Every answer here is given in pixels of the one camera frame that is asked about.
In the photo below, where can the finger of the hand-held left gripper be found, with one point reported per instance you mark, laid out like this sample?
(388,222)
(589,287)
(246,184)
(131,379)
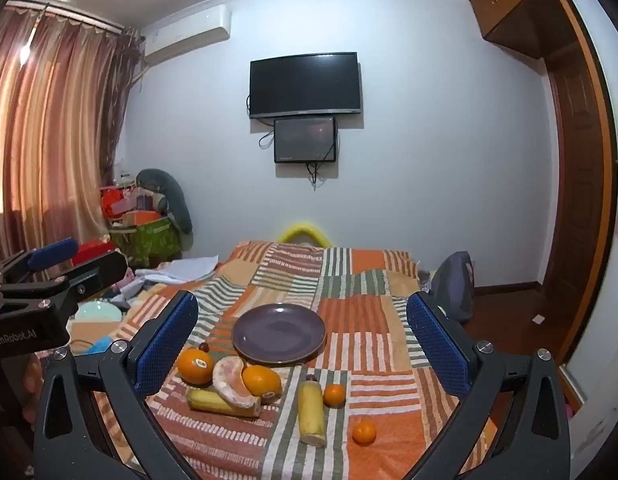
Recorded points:
(91,272)
(51,254)

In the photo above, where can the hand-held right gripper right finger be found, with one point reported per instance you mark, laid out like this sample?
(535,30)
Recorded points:
(436,347)

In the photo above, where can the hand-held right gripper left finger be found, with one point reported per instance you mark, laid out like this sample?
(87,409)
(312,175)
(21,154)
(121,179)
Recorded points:
(166,347)

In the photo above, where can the large orange with sticker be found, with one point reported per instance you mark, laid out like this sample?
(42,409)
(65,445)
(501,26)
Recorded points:
(261,381)
(195,366)

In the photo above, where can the short banana piece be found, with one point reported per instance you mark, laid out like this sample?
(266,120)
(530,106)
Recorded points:
(209,401)

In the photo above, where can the peeled pomelo segment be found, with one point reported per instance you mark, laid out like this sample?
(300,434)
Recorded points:
(231,382)

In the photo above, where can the small mandarin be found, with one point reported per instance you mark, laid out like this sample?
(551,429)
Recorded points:
(364,432)
(334,394)

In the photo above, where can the dark purple plate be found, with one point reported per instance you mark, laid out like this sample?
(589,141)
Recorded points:
(279,333)

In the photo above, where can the long yellow banana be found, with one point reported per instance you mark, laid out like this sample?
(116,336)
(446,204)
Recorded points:
(311,410)

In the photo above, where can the red gift box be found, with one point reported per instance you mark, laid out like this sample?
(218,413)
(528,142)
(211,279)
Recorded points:
(91,251)

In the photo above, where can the pale green round plate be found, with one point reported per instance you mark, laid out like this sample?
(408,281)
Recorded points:
(98,310)

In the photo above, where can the grey backpack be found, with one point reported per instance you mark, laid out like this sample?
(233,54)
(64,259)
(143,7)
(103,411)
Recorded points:
(451,285)

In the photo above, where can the green patterned storage box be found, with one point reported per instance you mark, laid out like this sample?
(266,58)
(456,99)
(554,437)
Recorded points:
(149,240)

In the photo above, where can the white crumpled cloth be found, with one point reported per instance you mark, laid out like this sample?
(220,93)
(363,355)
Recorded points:
(179,267)

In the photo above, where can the striped patchwork blanket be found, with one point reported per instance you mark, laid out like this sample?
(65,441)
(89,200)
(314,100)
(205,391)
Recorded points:
(334,310)

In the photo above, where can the grey curved pillow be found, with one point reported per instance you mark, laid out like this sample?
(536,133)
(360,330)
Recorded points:
(171,195)

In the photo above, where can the pink striped curtain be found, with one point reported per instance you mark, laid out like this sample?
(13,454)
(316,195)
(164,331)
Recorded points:
(49,130)

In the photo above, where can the yellow curved cushion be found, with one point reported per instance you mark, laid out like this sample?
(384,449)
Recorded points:
(303,234)

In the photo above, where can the brown wooden door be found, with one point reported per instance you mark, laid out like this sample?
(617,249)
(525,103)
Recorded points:
(576,180)

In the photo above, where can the white air conditioner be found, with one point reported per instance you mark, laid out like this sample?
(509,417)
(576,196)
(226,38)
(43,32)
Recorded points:
(186,35)

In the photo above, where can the wooden overhead cabinet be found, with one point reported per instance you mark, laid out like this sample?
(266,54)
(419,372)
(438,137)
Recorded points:
(514,5)

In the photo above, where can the small black wall monitor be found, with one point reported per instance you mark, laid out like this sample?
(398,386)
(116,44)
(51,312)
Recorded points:
(305,140)

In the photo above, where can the large black wall television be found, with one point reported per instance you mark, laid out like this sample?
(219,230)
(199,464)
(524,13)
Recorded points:
(305,85)

